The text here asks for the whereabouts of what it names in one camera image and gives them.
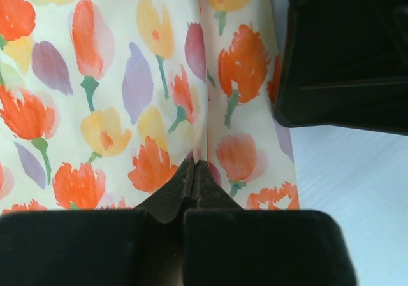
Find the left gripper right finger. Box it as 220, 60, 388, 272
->
183, 161, 358, 285

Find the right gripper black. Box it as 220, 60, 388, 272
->
274, 0, 407, 135

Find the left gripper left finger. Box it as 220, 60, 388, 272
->
1, 159, 195, 285

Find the floral orange skirt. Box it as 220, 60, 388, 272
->
1, 0, 299, 214

